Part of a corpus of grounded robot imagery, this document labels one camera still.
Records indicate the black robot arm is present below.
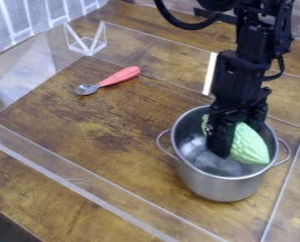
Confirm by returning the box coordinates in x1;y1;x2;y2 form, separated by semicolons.
200;0;295;158

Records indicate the silver metal pot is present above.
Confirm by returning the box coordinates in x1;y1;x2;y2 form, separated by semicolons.
156;106;291;202

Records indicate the green bumpy bitter gourd toy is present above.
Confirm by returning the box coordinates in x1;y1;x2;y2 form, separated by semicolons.
200;113;271;166

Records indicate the black strip on wall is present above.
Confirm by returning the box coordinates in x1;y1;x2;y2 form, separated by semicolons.
194;8;237;25

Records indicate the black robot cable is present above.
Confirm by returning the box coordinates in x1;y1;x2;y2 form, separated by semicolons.
152;0;225;32

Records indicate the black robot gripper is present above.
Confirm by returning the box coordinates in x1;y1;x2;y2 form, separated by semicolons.
206;50;271;158

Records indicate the spoon with red handle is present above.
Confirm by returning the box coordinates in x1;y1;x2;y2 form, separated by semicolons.
75;66;141;95

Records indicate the clear acrylic triangle stand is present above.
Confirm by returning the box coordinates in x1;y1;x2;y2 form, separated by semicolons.
63;22;106;56

